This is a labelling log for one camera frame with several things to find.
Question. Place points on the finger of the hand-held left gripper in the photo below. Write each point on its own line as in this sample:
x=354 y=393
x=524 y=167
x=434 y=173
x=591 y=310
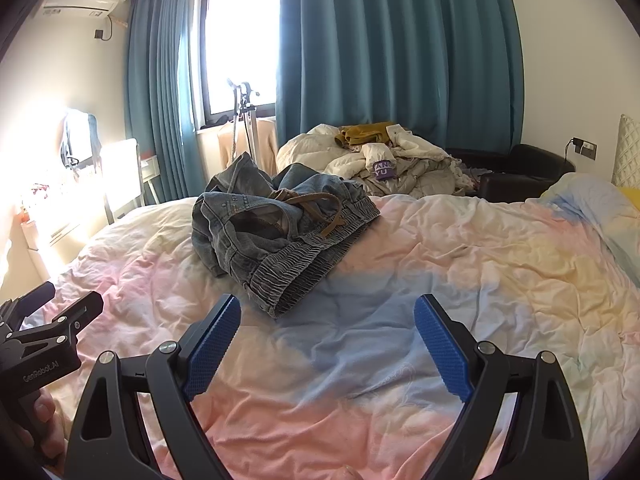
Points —
x=30 y=297
x=80 y=310

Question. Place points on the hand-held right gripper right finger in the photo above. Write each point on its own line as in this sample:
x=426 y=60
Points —
x=442 y=345

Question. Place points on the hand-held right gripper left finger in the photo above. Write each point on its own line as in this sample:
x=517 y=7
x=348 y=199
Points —
x=212 y=345

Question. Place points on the blue denim jeans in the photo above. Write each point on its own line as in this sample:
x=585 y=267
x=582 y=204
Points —
x=240 y=240

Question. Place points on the person's left hand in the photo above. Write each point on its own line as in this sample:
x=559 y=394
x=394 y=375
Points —
x=45 y=410

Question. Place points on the pastel tie-dye duvet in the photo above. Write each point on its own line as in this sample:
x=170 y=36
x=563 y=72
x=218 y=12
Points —
x=450 y=270

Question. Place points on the white chair with black legs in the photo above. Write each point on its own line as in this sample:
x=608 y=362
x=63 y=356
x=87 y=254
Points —
x=122 y=170

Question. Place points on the white desk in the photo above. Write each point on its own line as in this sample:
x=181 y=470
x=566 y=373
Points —
x=149 y=167

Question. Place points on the patterned white cloth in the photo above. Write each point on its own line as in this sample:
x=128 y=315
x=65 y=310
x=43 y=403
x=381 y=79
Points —
x=470 y=177

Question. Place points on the grey garment with purple label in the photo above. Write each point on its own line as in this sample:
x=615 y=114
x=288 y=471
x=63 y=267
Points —
x=400 y=180

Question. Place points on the hanging blue garment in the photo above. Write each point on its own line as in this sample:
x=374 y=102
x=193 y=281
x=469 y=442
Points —
x=92 y=130

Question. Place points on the black armchair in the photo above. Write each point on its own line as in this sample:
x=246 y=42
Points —
x=520 y=175

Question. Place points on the white dotted garment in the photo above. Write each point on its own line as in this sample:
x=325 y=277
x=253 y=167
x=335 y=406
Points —
x=400 y=136

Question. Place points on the cream down jacket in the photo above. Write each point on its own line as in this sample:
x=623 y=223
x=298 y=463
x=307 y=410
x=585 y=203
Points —
x=320 y=152

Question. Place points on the mustard garment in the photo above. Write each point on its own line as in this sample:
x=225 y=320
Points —
x=362 y=134

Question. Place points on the narrow teal curtain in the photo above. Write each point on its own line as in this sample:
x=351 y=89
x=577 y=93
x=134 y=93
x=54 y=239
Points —
x=160 y=85

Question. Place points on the black charger plug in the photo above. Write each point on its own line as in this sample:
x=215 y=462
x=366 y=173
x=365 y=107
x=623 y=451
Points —
x=577 y=142

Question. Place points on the garment steamer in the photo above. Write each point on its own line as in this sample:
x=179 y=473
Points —
x=243 y=95

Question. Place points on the cream quilted headboard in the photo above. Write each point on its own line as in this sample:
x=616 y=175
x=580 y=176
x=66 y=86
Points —
x=629 y=155

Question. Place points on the window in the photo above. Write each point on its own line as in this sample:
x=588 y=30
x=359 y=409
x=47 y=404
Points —
x=240 y=50

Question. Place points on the wide teal curtain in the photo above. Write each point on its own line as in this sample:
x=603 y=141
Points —
x=390 y=50

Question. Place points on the wall socket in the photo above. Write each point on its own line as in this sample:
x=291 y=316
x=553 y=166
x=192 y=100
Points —
x=589 y=149

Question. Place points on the black wall adapter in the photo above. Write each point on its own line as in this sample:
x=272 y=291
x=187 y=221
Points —
x=99 y=34

